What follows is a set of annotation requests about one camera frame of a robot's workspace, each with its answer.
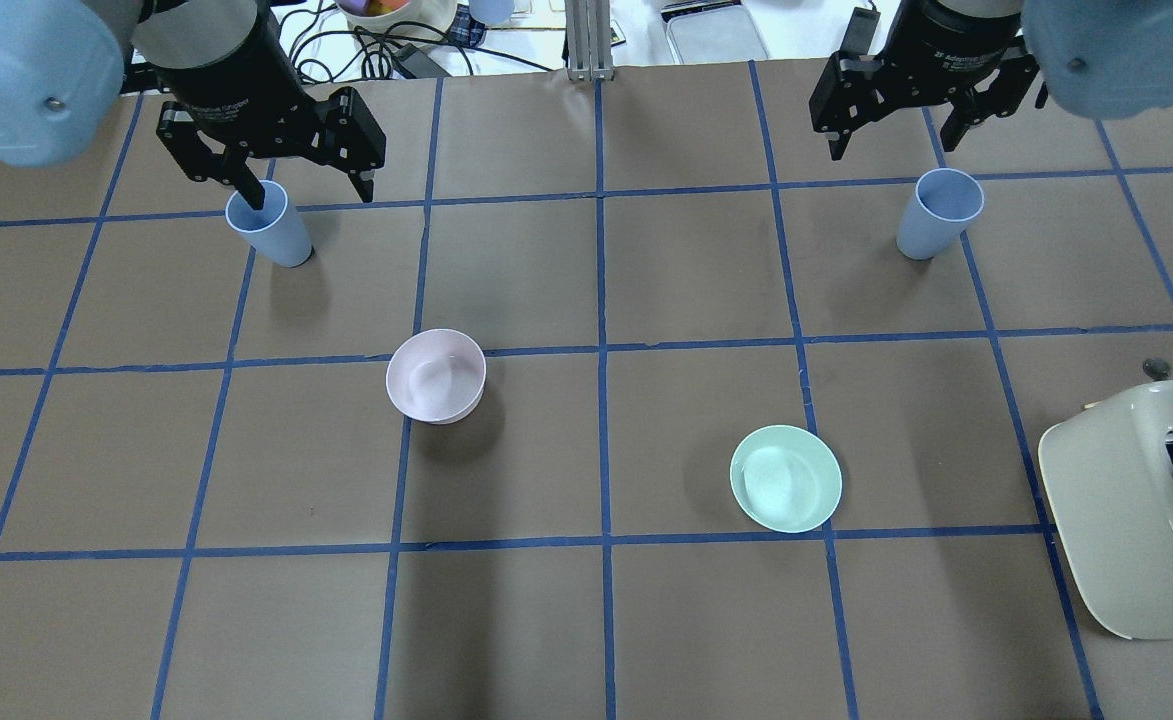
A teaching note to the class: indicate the aluminium frame post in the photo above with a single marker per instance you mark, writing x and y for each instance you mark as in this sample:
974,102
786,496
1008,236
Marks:
589,41

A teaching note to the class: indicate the white tray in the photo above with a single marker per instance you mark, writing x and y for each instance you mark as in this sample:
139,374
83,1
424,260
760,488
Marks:
711,33

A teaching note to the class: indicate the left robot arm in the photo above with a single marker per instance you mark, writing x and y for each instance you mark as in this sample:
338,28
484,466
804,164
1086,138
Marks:
62,64

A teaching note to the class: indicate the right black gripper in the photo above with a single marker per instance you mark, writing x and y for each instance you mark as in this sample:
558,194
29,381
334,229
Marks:
949,52

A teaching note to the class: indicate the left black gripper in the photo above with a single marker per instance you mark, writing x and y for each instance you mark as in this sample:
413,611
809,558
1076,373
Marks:
233,88

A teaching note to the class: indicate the green bowl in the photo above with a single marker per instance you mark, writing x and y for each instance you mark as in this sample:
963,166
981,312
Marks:
786,479

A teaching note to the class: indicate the bowl of coloured blocks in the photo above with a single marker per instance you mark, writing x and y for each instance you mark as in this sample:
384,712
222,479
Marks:
404,18

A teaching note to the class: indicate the black power adapter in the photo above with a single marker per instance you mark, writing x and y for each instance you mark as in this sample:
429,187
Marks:
413,63

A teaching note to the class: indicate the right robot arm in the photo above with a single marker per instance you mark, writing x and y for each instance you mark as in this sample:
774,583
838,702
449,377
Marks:
1099,60

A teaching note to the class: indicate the blue cup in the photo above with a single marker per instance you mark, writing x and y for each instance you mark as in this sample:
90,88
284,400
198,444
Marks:
275,231
943,204

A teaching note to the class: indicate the cream toaster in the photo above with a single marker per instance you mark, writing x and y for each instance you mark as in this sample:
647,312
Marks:
1108,474

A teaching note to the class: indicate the pink bowl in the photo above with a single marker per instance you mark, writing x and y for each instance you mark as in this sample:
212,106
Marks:
437,376

